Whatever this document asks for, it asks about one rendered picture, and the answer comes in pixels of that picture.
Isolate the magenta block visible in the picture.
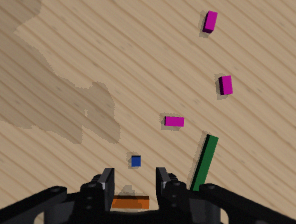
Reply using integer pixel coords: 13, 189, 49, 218
202, 11, 218, 34
219, 76, 233, 95
164, 116, 184, 127

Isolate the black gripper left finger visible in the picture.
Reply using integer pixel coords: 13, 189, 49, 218
0, 168, 115, 224

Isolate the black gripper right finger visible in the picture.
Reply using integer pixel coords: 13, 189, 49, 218
156, 167, 296, 224

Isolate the green rod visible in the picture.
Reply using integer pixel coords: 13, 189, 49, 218
190, 134, 219, 191

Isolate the orange rod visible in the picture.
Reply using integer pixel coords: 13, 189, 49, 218
112, 195, 149, 209

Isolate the small blue block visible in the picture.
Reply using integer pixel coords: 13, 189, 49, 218
131, 155, 141, 167

